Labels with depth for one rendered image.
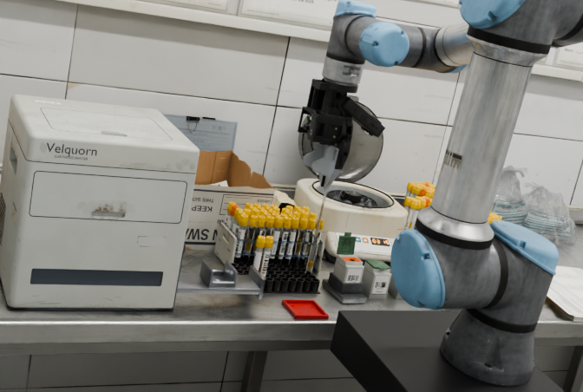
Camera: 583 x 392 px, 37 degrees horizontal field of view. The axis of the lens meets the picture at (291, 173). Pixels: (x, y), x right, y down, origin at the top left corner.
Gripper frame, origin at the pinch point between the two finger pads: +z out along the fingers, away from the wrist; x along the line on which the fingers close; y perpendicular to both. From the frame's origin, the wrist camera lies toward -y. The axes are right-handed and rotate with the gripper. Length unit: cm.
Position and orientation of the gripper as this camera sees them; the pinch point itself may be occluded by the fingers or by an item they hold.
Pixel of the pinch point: (328, 181)
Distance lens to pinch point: 173.2
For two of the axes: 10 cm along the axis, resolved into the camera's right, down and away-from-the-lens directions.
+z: -2.0, 9.5, 2.5
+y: -9.0, -0.7, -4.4
